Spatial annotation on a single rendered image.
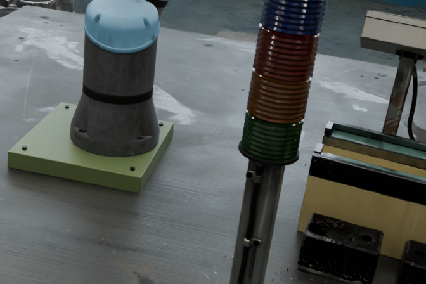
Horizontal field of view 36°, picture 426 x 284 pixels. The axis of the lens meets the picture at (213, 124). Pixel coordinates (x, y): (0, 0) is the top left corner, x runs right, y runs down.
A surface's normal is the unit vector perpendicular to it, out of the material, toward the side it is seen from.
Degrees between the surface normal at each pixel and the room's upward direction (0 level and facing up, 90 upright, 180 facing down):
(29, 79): 0
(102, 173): 90
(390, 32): 60
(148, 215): 0
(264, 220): 90
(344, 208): 90
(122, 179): 90
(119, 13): 7
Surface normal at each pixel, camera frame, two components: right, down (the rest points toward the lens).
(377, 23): -0.22, -0.14
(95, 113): -0.38, 0.04
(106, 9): 0.13, -0.84
